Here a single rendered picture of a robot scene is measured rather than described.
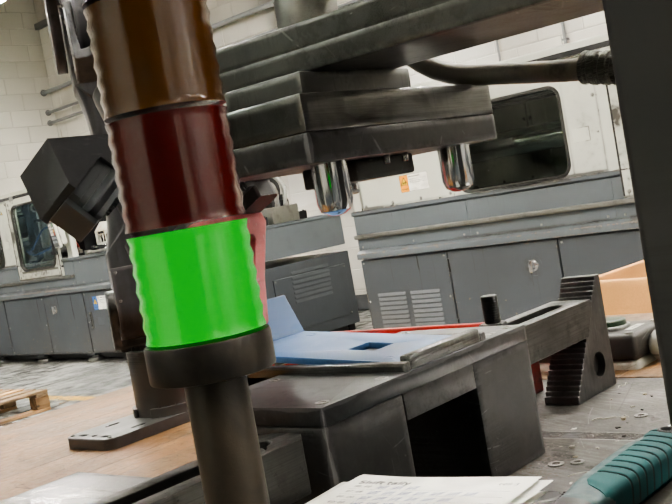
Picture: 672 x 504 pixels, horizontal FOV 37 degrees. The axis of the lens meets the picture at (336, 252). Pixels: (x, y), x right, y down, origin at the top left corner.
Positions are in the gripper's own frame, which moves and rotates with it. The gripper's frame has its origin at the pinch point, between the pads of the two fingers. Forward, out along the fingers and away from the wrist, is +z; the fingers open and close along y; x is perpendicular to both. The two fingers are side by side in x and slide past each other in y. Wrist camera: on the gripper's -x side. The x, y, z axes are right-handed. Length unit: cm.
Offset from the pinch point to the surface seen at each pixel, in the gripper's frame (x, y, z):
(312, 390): -7.7, 9.4, 7.9
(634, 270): 249, -96, -11
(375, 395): -7.0, 12.6, 9.9
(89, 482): -7.6, -14.3, 3.9
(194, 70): -26.3, 29.9, 1.5
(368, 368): -3.9, 10.4, 8.1
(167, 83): -27.2, 29.5, 1.7
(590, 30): 658, -223, -211
